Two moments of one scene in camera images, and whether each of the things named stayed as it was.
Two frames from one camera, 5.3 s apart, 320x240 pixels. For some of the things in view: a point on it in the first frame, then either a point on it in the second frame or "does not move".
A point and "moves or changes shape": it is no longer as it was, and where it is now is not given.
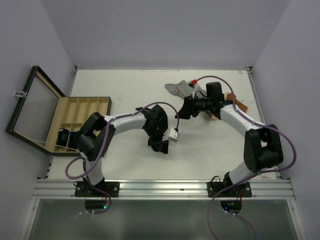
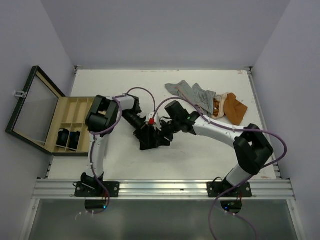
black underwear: (155, 142) moves or changes shape
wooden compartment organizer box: (71, 114) does not move
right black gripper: (188, 108) to (161, 139)
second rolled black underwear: (73, 140) does not move
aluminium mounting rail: (275, 188) does not move
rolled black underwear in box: (62, 137) does not move
